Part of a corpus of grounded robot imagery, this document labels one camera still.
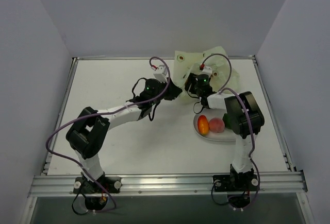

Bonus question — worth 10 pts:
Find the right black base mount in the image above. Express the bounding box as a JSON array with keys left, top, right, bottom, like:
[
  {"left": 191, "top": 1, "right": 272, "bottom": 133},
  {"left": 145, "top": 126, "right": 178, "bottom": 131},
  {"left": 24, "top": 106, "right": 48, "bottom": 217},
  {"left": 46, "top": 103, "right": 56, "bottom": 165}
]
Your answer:
[{"left": 211, "top": 175, "right": 260, "bottom": 211}]

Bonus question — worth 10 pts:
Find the white oval plate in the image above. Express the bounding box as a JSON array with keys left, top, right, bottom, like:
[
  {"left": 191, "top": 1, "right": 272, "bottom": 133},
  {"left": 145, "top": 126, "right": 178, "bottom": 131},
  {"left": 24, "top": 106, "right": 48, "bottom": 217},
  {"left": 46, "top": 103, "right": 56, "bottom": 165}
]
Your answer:
[{"left": 193, "top": 110, "right": 236, "bottom": 143}]

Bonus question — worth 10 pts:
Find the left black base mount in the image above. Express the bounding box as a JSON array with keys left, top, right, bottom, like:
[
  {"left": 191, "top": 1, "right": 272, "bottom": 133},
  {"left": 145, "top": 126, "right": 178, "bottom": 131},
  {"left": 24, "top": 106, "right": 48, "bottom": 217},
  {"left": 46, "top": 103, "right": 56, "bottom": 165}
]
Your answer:
[{"left": 73, "top": 175, "right": 122, "bottom": 211}]

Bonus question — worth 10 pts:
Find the aluminium table edge frame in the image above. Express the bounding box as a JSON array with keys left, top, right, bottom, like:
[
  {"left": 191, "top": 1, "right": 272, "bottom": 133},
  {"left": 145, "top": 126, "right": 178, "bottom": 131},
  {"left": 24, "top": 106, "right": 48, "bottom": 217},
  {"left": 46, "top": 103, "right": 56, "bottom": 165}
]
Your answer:
[{"left": 41, "top": 55, "right": 297, "bottom": 176}]

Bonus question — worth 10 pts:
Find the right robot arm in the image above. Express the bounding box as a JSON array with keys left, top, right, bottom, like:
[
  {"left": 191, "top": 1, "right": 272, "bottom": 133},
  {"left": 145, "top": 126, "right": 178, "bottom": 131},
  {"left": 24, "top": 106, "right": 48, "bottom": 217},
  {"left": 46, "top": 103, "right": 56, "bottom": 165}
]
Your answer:
[{"left": 185, "top": 73, "right": 265, "bottom": 189}]

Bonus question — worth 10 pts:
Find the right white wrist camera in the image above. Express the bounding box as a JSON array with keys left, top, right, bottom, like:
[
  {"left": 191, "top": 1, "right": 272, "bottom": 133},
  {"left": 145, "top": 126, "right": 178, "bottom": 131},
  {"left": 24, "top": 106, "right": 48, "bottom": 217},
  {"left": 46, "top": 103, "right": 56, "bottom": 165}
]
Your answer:
[{"left": 200, "top": 64, "right": 213, "bottom": 77}]

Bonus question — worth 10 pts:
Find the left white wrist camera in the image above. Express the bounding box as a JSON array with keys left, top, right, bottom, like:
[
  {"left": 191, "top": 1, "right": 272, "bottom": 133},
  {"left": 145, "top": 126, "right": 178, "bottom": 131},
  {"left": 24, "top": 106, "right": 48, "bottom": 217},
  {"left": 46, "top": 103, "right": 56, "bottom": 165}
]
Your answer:
[{"left": 153, "top": 65, "right": 168, "bottom": 83}]

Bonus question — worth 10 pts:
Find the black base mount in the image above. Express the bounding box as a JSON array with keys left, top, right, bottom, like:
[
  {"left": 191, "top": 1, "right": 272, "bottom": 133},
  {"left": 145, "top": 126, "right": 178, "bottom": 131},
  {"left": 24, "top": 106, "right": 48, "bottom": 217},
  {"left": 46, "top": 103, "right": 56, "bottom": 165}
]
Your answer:
[
  {"left": 73, "top": 175, "right": 122, "bottom": 211},
  {"left": 211, "top": 175, "right": 260, "bottom": 211}
]

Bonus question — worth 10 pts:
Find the green fake fruit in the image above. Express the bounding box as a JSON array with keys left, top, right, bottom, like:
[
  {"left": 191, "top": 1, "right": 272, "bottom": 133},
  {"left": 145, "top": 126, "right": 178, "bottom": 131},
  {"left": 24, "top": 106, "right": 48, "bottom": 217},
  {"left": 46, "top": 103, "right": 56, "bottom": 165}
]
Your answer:
[{"left": 222, "top": 113, "right": 232, "bottom": 130}]

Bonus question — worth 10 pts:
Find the orange fake fruit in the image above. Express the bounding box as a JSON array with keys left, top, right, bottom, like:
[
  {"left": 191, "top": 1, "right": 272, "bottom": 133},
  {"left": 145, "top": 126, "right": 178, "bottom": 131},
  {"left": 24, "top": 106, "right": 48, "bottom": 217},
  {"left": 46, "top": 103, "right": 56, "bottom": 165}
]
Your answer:
[{"left": 197, "top": 115, "right": 209, "bottom": 135}]

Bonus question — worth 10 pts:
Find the pink fake peach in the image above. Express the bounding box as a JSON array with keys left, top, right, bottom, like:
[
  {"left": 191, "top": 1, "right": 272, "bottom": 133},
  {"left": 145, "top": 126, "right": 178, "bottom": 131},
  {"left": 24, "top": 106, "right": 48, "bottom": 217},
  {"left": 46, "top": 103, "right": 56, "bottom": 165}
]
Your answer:
[{"left": 209, "top": 117, "right": 225, "bottom": 133}]

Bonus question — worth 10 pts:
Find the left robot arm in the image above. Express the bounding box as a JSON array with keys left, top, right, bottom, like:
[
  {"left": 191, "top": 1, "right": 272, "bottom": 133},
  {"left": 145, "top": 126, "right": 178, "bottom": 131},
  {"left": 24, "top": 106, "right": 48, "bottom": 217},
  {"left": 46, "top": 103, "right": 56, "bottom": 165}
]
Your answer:
[{"left": 65, "top": 78, "right": 182, "bottom": 193}]

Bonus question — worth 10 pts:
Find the aluminium front rail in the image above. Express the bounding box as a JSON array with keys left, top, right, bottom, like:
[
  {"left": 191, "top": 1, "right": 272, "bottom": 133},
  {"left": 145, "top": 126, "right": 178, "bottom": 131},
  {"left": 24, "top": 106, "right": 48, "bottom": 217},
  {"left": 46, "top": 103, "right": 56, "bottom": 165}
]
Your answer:
[{"left": 29, "top": 172, "right": 307, "bottom": 197}]

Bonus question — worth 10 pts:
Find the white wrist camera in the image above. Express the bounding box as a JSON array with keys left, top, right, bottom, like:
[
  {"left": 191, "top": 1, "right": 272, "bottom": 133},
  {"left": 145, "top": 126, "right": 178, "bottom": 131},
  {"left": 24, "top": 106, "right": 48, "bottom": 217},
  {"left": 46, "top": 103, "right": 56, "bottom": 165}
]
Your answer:
[
  {"left": 153, "top": 65, "right": 168, "bottom": 83},
  {"left": 200, "top": 64, "right": 213, "bottom": 77}
]

